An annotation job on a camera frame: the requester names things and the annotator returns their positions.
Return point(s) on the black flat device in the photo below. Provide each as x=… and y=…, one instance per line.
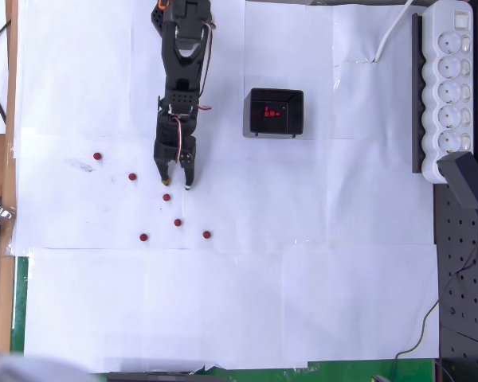
x=163, y=377

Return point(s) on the green cutting mat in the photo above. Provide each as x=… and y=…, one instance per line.
x=20, y=302

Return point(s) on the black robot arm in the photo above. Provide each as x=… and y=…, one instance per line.
x=185, y=59

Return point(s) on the white paper table cover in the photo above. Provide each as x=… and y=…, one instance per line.
x=223, y=298

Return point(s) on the black box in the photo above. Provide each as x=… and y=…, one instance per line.
x=295, y=115

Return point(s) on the black power adapter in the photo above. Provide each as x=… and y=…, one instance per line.
x=460, y=179

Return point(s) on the black pegboard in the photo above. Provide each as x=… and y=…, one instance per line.
x=466, y=318

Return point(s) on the grey blurred round object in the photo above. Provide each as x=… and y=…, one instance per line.
x=16, y=368

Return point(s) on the white power strip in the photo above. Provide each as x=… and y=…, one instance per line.
x=448, y=91

